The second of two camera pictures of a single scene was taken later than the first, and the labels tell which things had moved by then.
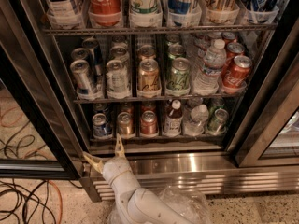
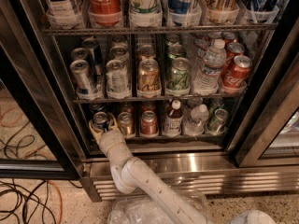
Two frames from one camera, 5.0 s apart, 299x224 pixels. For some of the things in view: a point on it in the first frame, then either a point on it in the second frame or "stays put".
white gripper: (114, 167) to (109, 139)
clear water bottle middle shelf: (208, 74) stays put
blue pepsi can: (101, 130) stays put
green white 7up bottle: (145, 8) stays put
